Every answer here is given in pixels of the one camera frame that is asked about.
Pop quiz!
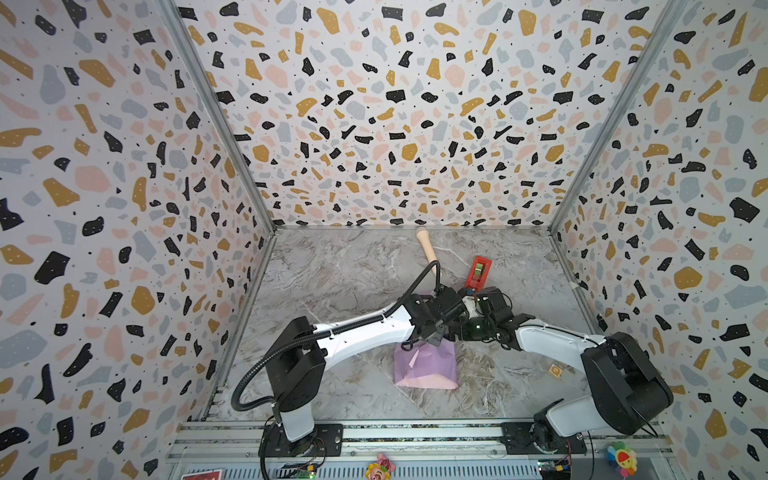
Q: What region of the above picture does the red tape dispenser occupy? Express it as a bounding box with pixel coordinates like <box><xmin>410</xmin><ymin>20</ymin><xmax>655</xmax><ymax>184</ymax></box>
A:
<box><xmin>464</xmin><ymin>256</ymin><xmax>492</xmax><ymax>294</ymax></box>

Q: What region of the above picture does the pink wrapping paper sheet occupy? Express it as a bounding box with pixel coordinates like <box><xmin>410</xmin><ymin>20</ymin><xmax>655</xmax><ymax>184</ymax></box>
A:
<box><xmin>393</xmin><ymin>340</ymin><xmax>458</xmax><ymax>390</ymax></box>

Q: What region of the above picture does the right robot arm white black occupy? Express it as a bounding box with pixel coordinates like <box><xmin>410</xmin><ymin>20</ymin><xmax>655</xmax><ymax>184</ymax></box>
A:
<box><xmin>459</xmin><ymin>287</ymin><xmax>674</xmax><ymax>438</ymax></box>

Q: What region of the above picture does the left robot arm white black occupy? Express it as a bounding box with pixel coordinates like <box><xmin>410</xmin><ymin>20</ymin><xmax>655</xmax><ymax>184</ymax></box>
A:
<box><xmin>265</xmin><ymin>286</ymin><xmax>469</xmax><ymax>442</ymax></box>

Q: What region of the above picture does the beige toy microphone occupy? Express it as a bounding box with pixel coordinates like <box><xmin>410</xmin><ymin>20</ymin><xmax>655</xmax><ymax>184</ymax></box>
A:
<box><xmin>416</xmin><ymin>227</ymin><xmax>437</xmax><ymax>262</ymax></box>

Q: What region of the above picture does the small tan wooden block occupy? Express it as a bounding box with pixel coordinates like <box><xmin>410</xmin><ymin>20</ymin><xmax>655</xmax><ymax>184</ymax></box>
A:
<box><xmin>549</xmin><ymin>364</ymin><xmax>562</xmax><ymax>379</ymax></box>

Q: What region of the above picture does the pink yellow flower toy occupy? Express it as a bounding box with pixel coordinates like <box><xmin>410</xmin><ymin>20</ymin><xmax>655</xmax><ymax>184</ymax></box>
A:
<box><xmin>365</xmin><ymin>454</ymin><xmax>396</xmax><ymax>480</ymax></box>

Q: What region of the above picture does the rainbow flower toy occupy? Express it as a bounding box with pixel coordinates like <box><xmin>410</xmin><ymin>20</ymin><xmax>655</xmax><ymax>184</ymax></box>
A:
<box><xmin>606</xmin><ymin>441</ymin><xmax>638</xmax><ymax>479</ymax></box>

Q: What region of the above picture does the black corrugated cable hose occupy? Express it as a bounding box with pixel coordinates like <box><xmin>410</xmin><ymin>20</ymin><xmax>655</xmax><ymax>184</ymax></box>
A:
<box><xmin>230</xmin><ymin>259</ymin><xmax>442</xmax><ymax>413</ymax></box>

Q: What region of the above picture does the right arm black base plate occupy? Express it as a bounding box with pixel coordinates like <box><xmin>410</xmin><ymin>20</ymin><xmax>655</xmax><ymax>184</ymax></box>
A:
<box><xmin>501</xmin><ymin>421</ymin><xmax>588</xmax><ymax>456</ymax></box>

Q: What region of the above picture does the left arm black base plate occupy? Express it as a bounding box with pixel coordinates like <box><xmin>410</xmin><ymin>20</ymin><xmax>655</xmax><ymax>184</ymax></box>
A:
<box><xmin>259</xmin><ymin>423</ymin><xmax>344</xmax><ymax>458</ymax></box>

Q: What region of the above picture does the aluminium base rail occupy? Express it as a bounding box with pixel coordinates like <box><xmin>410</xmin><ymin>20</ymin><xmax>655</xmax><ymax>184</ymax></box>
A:
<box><xmin>159</xmin><ymin>419</ymin><xmax>686</xmax><ymax>479</ymax></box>

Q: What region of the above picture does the aluminium corner post right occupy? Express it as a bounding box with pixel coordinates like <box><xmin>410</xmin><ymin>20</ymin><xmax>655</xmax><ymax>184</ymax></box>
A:
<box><xmin>548</xmin><ymin>0</ymin><xmax>691</xmax><ymax>235</ymax></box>

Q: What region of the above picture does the aluminium corner post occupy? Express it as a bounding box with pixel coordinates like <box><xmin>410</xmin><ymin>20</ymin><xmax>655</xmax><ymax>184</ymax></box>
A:
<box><xmin>152</xmin><ymin>0</ymin><xmax>277</xmax><ymax>235</ymax></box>
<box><xmin>548</xmin><ymin>0</ymin><xmax>691</xmax><ymax>235</ymax></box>

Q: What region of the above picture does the aluminium corner post left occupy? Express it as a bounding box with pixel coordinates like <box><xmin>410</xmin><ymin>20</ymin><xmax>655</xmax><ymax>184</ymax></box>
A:
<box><xmin>152</xmin><ymin>0</ymin><xmax>277</xmax><ymax>235</ymax></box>

